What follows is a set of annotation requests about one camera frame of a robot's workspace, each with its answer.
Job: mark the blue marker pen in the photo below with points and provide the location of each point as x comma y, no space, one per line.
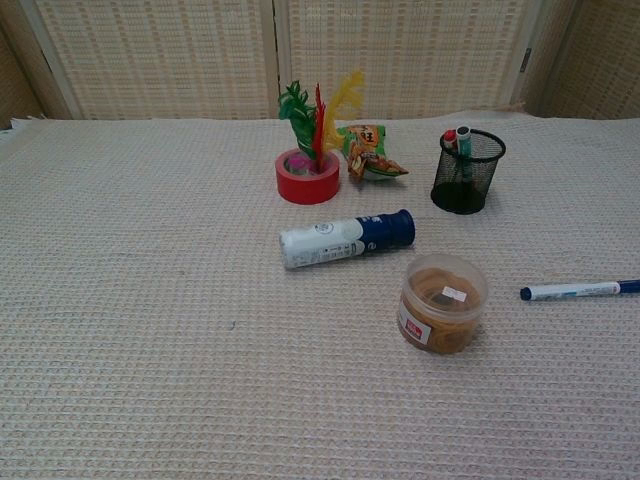
575,290

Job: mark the black mesh pen holder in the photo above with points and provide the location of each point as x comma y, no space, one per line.
465,180

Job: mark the red capped marker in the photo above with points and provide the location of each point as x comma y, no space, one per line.
450,138

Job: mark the green capped marker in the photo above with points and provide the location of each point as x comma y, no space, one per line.
464,145

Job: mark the white and blue bottle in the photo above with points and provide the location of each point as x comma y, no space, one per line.
345,237

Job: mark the red tape roll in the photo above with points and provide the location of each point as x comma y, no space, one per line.
306,187

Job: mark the green snack packet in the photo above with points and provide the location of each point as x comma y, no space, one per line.
370,155

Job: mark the feather shuttlecock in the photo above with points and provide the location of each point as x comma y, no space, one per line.
312,125

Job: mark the clear tub of rubber bands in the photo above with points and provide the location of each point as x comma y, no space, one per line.
440,305

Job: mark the beige woven table mat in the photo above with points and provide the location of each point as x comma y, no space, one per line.
200,325

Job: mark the woven folding screen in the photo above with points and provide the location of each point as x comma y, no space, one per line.
200,55

